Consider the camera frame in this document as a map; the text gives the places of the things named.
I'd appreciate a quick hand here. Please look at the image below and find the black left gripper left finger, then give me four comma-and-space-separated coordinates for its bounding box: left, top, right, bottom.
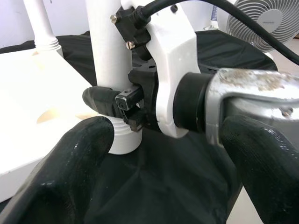
0, 116, 115, 224

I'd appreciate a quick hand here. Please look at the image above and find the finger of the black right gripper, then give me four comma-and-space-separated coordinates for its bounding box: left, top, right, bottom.
82, 85, 122, 117

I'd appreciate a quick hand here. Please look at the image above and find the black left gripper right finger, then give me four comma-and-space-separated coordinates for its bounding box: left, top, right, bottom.
219, 115, 299, 224

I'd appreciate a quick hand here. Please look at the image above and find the white plastic table leg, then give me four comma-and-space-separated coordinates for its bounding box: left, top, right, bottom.
23, 0, 64, 58
85, 0, 142, 136

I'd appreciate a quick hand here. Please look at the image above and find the white plastic table top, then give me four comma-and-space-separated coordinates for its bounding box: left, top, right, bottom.
0, 48, 143, 203

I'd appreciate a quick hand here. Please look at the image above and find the black tablecloth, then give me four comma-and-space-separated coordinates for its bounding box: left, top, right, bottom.
0, 30, 278, 224

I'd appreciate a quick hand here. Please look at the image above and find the white standing fan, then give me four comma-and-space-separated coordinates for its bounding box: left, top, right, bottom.
225, 0, 299, 52

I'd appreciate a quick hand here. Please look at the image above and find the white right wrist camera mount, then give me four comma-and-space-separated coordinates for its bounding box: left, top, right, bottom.
120, 0, 200, 139

